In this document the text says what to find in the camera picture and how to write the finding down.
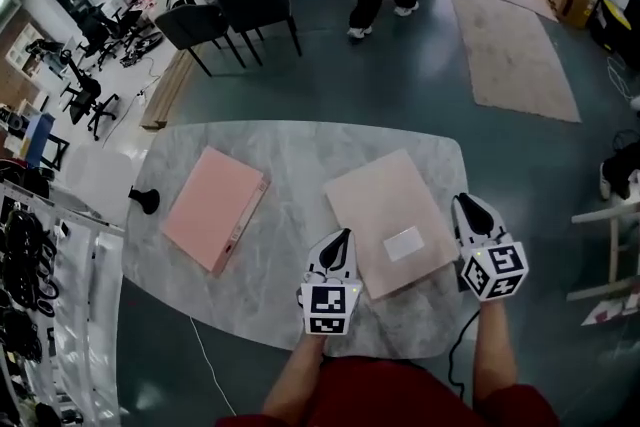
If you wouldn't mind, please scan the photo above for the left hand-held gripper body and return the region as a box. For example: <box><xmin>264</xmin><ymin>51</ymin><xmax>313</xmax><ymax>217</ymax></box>
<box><xmin>298</xmin><ymin>267</ymin><xmax>363</xmax><ymax>337</ymax></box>

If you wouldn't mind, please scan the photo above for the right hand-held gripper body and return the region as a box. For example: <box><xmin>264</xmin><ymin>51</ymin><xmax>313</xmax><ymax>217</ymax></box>
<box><xmin>455</xmin><ymin>237</ymin><xmax>531</xmax><ymax>304</ymax></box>

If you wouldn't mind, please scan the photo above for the beige binder with label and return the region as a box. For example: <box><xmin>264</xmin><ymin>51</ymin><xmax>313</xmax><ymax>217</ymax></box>
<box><xmin>323</xmin><ymin>148</ymin><xmax>459</xmax><ymax>301</ymax></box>

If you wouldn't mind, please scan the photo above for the pink binder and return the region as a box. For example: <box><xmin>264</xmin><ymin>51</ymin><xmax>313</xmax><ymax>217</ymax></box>
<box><xmin>160</xmin><ymin>145</ymin><xmax>271</xmax><ymax>277</ymax></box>

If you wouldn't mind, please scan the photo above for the person's left forearm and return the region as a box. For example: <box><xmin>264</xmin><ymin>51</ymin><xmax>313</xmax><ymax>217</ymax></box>
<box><xmin>262</xmin><ymin>333</ymin><xmax>327</xmax><ymax>416</ymax></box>

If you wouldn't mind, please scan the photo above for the person's right forearm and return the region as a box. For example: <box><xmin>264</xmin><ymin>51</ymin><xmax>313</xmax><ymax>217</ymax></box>
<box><xmin>472</xmin><ymin>301</ymin><xmax>519</xmax><ymax>404</ymax></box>

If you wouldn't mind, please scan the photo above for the person's red shirt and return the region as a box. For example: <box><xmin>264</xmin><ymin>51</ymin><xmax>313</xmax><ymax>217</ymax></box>
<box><xmin>214</xmin><ymin>354</ymin><xmax>562</xmax><ymax>427</ymax></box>

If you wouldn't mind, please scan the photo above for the large beige rug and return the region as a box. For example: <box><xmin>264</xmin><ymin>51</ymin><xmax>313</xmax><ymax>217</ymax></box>
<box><xmin>446</xmin><ymin>0</ymin><xmax>582</xmax><ymax>124</ymax></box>

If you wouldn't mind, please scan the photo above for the low wooden platform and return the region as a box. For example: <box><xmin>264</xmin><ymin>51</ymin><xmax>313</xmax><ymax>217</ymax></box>
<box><xmin>139</xmin><ymin>45</ymin><xmax>196</xmax><ymax>131</ymax></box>

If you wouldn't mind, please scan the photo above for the white shade table lamp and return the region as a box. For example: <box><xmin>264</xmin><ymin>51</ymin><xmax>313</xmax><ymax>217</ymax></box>
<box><xmin>64</xmin><ymin>147</ymin><xmax>161</xmax><ymax>222</ymax></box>

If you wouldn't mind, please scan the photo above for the yellow-lidded black bin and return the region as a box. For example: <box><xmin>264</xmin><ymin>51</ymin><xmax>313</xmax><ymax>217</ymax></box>
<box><xmin>588</xmin><ymin>0</ymin><xmax>634</xmax><ymax>52</ymax></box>

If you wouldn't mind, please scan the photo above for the white metal rack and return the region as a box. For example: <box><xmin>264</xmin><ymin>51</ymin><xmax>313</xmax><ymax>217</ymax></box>
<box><xmin>0</xmin><ymin>178</ymin><xmax>126</xmax><ymax>427</ymax></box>

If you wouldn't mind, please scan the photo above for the dark grey upholstered chair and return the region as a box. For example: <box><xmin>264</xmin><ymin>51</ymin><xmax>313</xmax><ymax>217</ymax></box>
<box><xmin>154</xmin><ymin>2</ymin><xmax>247</xmax><ymax>78</ymax></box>
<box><xmin>218</xmin><ymin>0</ymin><xmax>303</xmax><ymax>67</ymax></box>

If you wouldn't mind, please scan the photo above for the black folding bike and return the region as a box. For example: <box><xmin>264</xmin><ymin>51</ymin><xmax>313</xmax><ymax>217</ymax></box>
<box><xmin>119</xmin><ymin>29</ymin><xmax>165</xmax><ymax>69</ymax></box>

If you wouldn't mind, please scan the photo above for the black office chair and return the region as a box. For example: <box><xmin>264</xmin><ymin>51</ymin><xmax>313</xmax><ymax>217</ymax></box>
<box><xmin>79</xmin><ymin>7</ymin><xmax>144</xmax><ymax>71</ymax></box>
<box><xmin>62</xmin><ymin>79</ymin><xmax>120</xmax><ymax>141</ymax></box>

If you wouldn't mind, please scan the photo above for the blue storage box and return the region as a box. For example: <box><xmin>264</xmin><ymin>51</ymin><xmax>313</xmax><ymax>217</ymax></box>
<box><xmin>23</xmin><ymin>112</ymin><xmax>57</xmax><ymax>169</ymax></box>

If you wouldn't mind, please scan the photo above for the white cubby shelf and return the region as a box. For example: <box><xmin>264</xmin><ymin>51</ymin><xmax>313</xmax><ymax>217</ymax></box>
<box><xmin>4</xmin><ymin>22</ymin><xmax>47</xmax><ymax>82</ymax></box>

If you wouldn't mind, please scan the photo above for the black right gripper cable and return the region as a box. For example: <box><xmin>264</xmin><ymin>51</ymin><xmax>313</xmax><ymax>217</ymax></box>
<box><xmin>447</xmin><ymin>308</ymin><xmax>482</xmax><ymax>400</ymax></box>

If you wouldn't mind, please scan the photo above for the white power cable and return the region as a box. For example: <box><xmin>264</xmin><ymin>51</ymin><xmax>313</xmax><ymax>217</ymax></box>
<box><xmin>188</xmin><ymin>314</ymin><xmax>237</xmax><ymax>418</ymax></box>

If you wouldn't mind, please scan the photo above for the white coiled floor cable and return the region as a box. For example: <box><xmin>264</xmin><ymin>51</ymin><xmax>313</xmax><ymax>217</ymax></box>
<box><xmin>607</xmin><ymin>54</ymin><xmax>634</xmax><ymax>102</ymax></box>

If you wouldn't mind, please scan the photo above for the pile of black strap gear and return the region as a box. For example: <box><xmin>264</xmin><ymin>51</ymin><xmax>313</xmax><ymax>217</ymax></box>
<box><xmin>0</xmin><ymin>209</ymin><xmax>60</xmax><ymax>366</ymax></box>

